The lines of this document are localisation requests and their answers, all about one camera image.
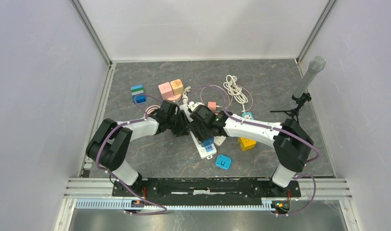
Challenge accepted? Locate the white power strip cable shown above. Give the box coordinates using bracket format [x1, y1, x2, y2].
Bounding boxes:
[222, 75, 249, 112]

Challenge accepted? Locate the black microphone tripod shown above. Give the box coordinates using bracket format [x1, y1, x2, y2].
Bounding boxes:
[270, 93, 312, 123]

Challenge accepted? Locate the white long strip cable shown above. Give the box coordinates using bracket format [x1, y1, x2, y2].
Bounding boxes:
[181, 86, 193, 105]

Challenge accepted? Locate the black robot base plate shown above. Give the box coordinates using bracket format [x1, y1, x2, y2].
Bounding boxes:
[131, 177, 301, 206]

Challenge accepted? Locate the teal power strip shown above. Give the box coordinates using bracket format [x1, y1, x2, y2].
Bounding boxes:
[242, 112, 254, 120]

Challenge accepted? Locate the blue green striped block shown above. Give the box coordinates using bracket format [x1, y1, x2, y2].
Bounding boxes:
[130, 85, 146, 104]

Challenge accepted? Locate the blue plug adapter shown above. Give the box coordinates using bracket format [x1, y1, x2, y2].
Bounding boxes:
[215, 154, 232, 170]

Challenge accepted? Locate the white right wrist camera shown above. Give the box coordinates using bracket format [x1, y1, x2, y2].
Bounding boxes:
[188, 102, 203, 112]

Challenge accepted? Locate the dark blue cube socket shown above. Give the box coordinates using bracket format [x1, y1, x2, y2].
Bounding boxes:
[201, 137, 214, 147]

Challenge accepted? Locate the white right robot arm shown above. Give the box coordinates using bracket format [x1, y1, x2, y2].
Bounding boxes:
[186, 103, 314, 196]

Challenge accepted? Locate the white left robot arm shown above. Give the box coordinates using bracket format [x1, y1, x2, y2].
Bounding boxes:
[86, 100, 189, 196]

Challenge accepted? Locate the pink cube socket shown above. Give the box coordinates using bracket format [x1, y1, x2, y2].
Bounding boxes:
[158, 82, 174, 100]

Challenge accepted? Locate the white plug adapter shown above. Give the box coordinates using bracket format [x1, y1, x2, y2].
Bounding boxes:
[214, 136, 226, 146]

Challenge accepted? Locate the orange cube socket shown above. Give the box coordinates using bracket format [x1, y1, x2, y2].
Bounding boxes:
[170, 79, 184, 96]

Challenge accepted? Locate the grey microphone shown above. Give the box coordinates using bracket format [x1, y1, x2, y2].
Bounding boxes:
[292, 56, 326, 100]

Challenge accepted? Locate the orange usb charger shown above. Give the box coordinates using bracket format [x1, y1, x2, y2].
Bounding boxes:
[207, 102, 217, 111]

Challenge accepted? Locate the pink lightning charging cable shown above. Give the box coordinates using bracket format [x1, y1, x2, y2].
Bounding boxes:
[200, 84, 254, 112]

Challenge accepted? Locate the yellow cube socket adapter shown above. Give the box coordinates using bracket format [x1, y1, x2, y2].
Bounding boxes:
[238, 137, 257, 151]

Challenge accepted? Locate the pink round socket base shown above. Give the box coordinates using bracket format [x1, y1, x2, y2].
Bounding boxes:
[168, 94, 182, 103]

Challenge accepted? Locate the white long power strip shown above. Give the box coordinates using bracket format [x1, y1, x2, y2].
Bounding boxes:
[179, 104, 217, 159]

